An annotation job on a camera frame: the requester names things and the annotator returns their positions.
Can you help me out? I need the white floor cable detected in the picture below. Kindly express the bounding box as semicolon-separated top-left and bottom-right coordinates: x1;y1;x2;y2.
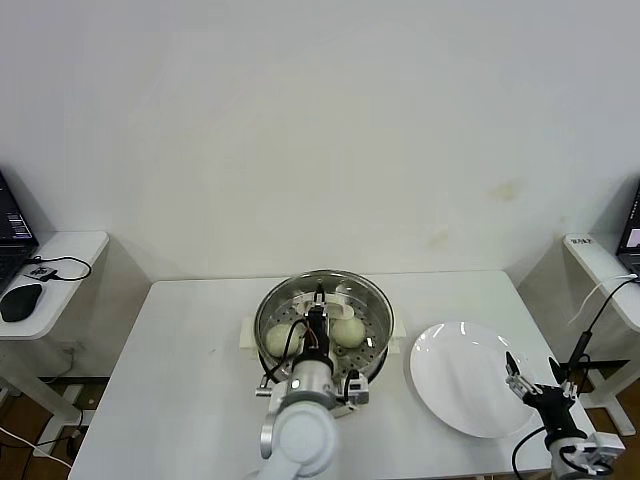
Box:
0;427;71;469

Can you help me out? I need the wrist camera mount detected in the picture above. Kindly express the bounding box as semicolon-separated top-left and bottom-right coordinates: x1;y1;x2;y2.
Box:
574;432;626;474
329;370;371;419

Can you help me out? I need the black computer mouse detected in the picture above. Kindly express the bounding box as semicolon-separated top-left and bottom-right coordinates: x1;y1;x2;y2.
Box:
0;283;44;324

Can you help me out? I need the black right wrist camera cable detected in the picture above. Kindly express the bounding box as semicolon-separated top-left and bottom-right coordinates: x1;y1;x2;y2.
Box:
510;427;551;480

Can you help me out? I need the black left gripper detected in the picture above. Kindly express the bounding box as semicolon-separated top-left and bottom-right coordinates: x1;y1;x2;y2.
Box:
304;282;332;360

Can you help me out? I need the white round plate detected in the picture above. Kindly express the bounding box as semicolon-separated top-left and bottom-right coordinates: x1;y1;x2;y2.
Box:
408;320;540;440

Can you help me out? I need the black hub cable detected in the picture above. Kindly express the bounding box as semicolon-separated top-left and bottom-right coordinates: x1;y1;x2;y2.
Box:
28;255;93;282

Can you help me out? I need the black power adapter cable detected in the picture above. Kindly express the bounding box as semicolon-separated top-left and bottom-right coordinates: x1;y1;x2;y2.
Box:
567;279;640;396

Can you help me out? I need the stainless steel steamer basket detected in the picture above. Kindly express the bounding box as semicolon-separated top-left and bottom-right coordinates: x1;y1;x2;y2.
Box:
238;269;407;389

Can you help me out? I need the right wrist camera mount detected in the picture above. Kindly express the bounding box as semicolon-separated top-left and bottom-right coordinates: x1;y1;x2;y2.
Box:
574;432;626;474

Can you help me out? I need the white steamed baozi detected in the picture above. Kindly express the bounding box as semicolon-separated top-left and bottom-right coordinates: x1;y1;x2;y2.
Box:
330;317;365;349
264;323;300;359

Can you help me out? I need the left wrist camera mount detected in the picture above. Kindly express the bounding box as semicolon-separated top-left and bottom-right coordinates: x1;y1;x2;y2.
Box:
329;370;371;419

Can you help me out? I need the cream electric cooking pot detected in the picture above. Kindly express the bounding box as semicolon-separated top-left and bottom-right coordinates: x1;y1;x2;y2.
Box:
238;319;407;396

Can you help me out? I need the white charging cable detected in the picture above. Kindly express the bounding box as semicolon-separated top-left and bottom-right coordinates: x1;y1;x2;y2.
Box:
569;273;639;326

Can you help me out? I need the black laptop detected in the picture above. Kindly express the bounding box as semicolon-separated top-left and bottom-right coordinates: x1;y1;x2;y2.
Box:
0;169;40;296
615;174;640;274

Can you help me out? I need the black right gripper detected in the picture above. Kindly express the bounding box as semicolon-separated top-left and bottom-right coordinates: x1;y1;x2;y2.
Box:
503;349;581;444

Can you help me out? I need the small black usb hub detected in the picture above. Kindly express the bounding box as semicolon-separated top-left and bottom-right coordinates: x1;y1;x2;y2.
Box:
24;264;57;284

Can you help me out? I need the labelled white side table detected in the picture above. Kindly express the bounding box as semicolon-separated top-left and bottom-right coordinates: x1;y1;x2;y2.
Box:
563;232;640;436

